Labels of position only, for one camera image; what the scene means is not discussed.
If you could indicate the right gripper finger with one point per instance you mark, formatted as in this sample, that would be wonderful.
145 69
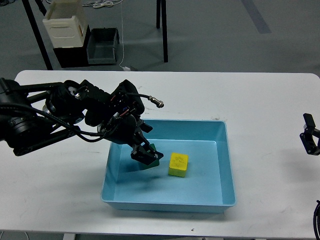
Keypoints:
311 136

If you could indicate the grey plastic bin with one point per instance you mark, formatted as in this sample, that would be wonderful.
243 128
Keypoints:
102 46

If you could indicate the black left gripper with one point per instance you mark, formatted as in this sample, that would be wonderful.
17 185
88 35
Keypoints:
128 130

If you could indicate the cream plastic crate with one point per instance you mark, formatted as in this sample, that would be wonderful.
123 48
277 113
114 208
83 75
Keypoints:
66 23

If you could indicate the yellow block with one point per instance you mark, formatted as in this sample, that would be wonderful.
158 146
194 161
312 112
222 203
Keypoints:
178 164

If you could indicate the white power plug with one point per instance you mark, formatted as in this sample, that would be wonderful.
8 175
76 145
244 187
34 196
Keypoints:
126 68

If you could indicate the black table leg left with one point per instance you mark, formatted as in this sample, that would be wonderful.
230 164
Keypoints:
37 34

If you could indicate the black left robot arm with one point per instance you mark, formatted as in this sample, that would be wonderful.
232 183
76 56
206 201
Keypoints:
38 115

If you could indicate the black table legs center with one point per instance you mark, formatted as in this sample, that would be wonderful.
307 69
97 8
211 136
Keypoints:
161 22

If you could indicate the light blue plastic box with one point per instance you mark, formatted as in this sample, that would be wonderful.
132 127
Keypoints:
194 174

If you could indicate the black plastic crate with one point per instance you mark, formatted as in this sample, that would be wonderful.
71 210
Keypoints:
73 57

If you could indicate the green block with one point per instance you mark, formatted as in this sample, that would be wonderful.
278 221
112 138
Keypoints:
153 164

